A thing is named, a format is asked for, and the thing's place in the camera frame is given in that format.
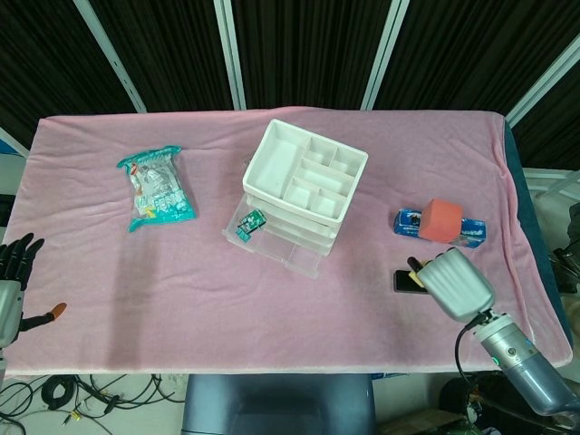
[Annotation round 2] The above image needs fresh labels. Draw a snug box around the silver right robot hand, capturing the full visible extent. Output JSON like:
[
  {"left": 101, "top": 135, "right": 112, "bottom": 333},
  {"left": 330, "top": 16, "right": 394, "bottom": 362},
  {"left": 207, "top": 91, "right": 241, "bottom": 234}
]
[{"left": 407, "top": 246, "right": 496, "bottom": 324}]

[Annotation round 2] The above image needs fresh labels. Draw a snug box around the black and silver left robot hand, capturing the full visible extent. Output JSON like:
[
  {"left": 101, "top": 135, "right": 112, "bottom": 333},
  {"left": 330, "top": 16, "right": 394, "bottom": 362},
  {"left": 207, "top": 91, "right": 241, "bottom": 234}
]
[{"left": 0, "top": 233, "right": 68, "bottom": 350}]

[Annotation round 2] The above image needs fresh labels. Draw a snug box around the black square block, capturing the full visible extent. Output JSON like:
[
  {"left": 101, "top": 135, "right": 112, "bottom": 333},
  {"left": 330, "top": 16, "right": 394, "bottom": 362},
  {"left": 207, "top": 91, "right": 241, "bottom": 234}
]
[{"left": 392, "top": 269, "right": 431, "bottom": 295}]

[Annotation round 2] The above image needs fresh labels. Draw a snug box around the blue snack packet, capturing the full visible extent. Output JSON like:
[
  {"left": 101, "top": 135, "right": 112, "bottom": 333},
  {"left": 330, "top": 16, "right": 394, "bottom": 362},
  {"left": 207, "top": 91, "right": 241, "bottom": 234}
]
[{"left": 392, "top": 208, "right": 488, "bottom": 249}]

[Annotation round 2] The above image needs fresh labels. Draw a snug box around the clear plastic drawer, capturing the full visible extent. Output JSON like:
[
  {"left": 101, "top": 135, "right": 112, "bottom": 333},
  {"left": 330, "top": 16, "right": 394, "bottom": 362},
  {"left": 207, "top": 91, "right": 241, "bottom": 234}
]
[{"left": 221, "top": 194, "right": 328, "bottom": 278}]

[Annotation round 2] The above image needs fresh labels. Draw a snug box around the red foam cube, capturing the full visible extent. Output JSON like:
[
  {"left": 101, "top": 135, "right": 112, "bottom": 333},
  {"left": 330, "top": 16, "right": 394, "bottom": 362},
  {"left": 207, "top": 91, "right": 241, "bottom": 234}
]
[{"left": 419, "top": 198, "right": 464, "bottom": 245}]

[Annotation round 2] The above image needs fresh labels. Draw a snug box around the black equipment beside table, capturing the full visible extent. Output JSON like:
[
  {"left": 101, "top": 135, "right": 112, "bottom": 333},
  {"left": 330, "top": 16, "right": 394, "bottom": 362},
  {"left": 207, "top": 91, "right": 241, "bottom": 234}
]
[{"left": 550, "top": 217, "right": 580, "bottom": 294}]

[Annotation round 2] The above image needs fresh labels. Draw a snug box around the white equipment beside table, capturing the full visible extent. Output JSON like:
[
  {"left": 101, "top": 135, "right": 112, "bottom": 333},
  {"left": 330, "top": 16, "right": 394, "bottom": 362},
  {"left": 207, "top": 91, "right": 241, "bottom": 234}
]
[{"left": 520, "top": 167, "right": 580, "bottom": 218}]

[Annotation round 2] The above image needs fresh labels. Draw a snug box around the pink table cloth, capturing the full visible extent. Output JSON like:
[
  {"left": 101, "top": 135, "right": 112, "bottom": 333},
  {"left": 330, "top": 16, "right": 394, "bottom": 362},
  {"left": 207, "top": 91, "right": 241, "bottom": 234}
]
[{"left": 0, "top": 106, "right": 573, "bottom": 378}]

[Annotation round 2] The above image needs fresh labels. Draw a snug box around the teal snack bag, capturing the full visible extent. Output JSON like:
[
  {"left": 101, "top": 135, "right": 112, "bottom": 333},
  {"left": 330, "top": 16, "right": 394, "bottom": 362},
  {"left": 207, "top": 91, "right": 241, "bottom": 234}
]
[{"left": 116, "top": 144, "right": 199, "bottom": 235}]

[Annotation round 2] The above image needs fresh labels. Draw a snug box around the white compartment organizer box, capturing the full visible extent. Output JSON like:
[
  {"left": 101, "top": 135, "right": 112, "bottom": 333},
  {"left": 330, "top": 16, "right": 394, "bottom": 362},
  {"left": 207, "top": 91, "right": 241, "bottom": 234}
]
[{"left": 242, "top": 118, "right": 369, "bottom": 248}]

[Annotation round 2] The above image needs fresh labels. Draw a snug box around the grey-blue robot torso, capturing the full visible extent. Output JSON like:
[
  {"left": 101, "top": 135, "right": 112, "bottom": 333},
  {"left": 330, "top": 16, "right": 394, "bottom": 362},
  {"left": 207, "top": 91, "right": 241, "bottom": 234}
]
[{"left": 180, "top": 373, "right": 377, "bottom": 435}]

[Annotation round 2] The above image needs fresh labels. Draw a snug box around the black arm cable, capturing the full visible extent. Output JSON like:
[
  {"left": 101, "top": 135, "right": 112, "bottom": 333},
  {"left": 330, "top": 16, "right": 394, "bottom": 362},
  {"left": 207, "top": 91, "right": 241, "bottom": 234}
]
[{"left": 454, "top": 315, "right": 488, "bottom": 392}]

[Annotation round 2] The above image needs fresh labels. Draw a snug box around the black floor cable bundle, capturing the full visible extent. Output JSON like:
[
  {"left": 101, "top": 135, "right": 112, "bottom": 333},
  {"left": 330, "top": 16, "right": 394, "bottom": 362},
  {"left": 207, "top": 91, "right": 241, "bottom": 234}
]
[{"left": 0, "top": 373, "right": 182, "bottom": 435}]

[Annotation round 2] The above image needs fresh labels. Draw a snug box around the white frame post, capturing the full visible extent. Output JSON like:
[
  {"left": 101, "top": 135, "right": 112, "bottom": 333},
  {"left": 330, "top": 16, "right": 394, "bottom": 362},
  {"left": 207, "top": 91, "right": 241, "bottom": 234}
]
[
  {"left": 505, "top": 31, "right": 580, "bottom": 128},
  {"left": 74, "top": 0, "right": 147, "bottom": 113},
  {"left": 361, "top": 0, "right": 411, "bottom": 110},
  {"left": 213, "top": 0, "right": 247, "bottom": 111}
]

